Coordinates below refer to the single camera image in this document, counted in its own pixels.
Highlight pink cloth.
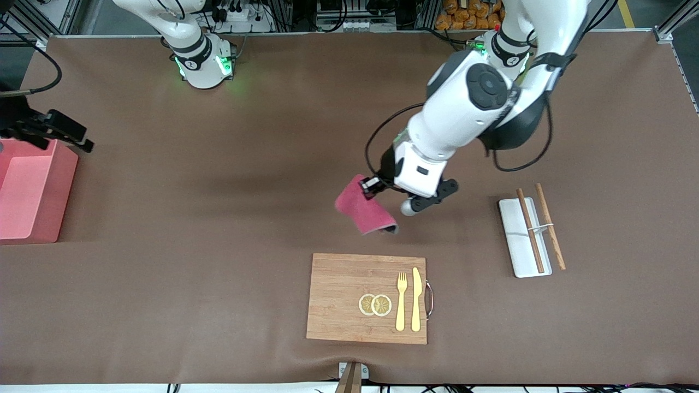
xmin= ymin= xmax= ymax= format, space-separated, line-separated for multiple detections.
xmin=335 ymin=174 xmax=399 ymax=236

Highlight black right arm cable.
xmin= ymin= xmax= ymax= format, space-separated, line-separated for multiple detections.
xmin=0 ymin=16 xmax=62 ymax=98

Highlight yellow fork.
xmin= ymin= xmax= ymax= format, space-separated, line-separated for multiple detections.
xmin=395 ymin=272 xmax=408 ymax=332

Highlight brown post with grey bracket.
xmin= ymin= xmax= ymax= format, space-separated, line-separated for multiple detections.
xmin=334 ymin=361 xmax=370 ymax=393

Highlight white rectangular rack tray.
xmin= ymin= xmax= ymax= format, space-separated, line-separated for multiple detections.
xmin=498 ymin=198 xmax=553 ymax=279

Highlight orange packets pile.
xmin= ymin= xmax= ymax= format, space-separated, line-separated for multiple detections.
xmin=435 ymin=0 xmax=503 ymax=31

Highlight yellow knife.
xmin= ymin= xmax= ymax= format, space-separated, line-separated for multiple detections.
xmin=411 ymin=267 xmax=423 ymax=332

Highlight pink plastic bin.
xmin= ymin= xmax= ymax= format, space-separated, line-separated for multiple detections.
xmin=0 ymin=138 xmax=79 ymax=245

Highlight aluminium frame profile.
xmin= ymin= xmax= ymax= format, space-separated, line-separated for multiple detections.
xmin=654 ymin=0 xmax=699 ymax=43
xmin=0 ymin=0 xmax=82 ymax=39

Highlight white power strip with plugs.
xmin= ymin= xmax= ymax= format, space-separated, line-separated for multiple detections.
xmin=216 ymin=4 xmax=274 ymax=33

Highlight grey electrical box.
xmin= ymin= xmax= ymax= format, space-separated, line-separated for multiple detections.
xmin=317 ymin=0 xmax=402 ymax=32

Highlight wooden cutting board with handle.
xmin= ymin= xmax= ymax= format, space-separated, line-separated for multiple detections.
xmin=306 ymin=253 xmax=435 ymax=346

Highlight wooden rod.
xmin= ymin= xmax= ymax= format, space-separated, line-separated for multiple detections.
xmin=516 ymin=188 xmax=546 ymax=274
xmin=535 ymin=183 xmax=566 ymax=271

